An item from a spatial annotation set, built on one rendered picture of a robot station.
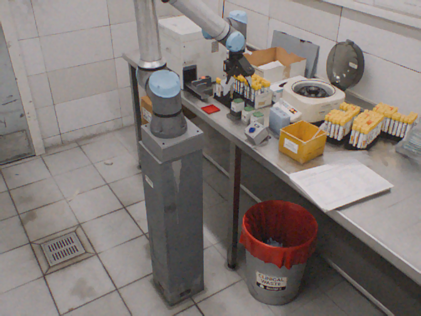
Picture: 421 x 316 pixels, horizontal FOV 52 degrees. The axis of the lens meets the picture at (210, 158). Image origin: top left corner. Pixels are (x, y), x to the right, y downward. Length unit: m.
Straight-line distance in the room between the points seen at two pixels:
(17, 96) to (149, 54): 1.79
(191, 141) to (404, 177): 0.82
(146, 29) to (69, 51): 1.77
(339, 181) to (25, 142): 2.50
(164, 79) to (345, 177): 0.76
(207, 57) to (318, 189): 1.03
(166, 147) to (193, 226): 0.48
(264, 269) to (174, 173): 0.67
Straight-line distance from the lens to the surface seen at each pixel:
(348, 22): 2.21
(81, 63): 3.47
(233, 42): 1.69
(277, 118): 1.86
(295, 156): 1.73
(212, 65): 2.33
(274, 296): 2.26
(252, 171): 2.71
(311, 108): 1.95
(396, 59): 2.07
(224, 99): 2.14
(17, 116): 3.43
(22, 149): 3.55
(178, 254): 2.07
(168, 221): 1.90
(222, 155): 2.85
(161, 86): 1.63
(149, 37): 1.70
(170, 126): 1.70
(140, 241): 2.64
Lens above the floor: 1.82
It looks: 33 degrees down
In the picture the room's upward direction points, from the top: straight up
